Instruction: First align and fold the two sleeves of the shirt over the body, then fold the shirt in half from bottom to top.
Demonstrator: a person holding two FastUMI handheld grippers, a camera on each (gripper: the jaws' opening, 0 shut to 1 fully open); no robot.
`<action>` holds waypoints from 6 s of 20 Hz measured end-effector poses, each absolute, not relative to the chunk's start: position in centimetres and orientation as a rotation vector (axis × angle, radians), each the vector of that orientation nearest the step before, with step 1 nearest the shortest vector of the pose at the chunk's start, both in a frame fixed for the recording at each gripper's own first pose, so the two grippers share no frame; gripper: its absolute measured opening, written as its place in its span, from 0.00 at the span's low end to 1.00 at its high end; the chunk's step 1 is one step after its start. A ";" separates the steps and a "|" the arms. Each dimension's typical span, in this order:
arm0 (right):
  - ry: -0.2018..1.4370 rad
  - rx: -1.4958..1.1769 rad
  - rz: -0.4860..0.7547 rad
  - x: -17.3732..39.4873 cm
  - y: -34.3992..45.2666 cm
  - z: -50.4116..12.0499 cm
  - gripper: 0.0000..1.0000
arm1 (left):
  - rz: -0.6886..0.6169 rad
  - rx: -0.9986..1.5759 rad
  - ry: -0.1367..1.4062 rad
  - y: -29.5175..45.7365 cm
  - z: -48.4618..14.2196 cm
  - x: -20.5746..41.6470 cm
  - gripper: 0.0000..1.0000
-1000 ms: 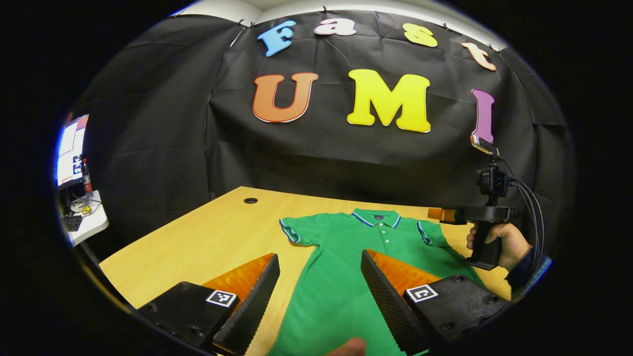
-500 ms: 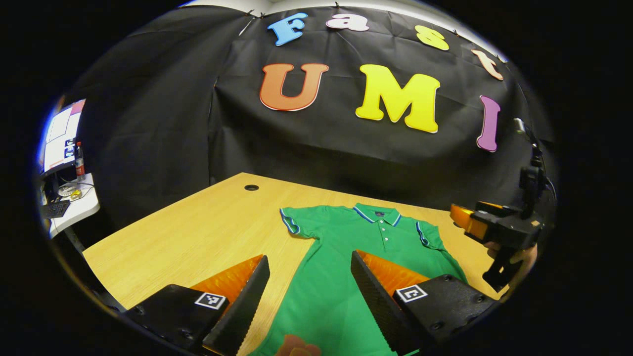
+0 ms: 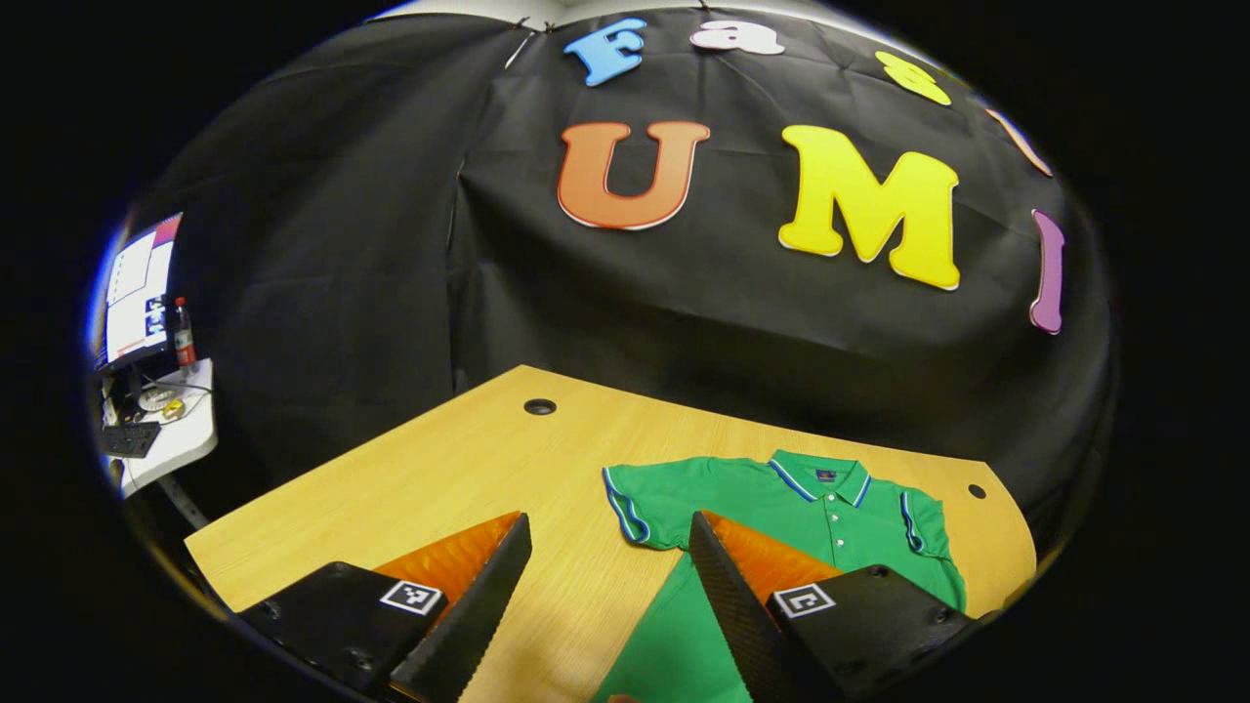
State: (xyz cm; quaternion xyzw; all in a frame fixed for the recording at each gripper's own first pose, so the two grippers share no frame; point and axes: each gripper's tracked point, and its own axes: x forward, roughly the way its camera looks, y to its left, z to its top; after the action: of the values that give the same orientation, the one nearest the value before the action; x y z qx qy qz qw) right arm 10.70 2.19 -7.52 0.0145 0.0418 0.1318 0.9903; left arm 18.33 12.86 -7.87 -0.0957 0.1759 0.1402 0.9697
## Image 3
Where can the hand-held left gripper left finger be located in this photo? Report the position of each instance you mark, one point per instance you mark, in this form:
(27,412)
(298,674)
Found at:
(479,615)

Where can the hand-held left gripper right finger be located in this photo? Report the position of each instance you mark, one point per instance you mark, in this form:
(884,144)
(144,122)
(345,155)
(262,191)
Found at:
(732,605)

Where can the green T-shirt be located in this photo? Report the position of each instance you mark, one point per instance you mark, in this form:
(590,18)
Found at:
(830,498)

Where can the black backdrop cloth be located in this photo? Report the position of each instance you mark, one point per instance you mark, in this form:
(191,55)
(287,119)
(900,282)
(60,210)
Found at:
(684,322)

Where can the white side desk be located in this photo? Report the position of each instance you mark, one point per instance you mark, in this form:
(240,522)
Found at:
(186,439)

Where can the small yellow object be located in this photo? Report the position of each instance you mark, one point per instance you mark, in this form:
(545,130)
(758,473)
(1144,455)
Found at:
(174,410)

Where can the white round object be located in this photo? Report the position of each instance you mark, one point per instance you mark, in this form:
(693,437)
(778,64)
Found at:
(156,398)

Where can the black keyboard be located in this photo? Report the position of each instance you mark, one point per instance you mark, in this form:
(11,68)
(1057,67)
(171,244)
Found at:
(129,439)

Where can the red label drink bottle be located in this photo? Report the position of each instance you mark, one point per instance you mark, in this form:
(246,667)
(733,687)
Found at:
(184,337)

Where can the computer monitor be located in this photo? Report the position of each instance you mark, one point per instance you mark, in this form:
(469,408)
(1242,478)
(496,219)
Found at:
(137,293)

